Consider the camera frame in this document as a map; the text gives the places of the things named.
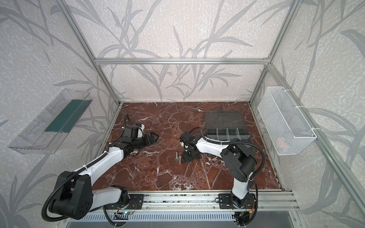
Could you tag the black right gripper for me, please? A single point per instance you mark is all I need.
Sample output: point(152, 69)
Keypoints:
point(186, 159)

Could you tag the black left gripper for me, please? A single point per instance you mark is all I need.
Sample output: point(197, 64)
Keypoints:
point(148, 142)

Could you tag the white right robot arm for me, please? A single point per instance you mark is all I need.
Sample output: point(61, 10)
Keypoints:
point(243, 159)

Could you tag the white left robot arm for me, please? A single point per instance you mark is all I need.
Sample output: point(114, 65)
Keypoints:
point(73, 195)

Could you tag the pile of screws and nuts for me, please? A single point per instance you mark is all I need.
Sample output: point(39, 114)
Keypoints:
point(179, 158)

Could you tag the clear plastic organizer box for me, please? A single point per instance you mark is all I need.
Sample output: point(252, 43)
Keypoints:
point(226, 126)

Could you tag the aluminium rear crossbar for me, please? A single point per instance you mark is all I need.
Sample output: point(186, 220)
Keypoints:
point(180, 61)

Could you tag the pink object in basket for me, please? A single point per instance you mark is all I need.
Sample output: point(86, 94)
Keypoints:
point(282, 144)

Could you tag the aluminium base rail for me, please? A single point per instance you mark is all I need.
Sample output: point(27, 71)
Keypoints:
point(156, 201)

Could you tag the clear wall shelf green bottom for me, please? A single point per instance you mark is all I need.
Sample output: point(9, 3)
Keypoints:
point(46, 133)

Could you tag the white wire mesh basket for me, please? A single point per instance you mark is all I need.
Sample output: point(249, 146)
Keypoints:
point(283, 118)

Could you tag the aluminium frame post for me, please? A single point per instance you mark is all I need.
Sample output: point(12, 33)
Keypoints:
point(293, 10)

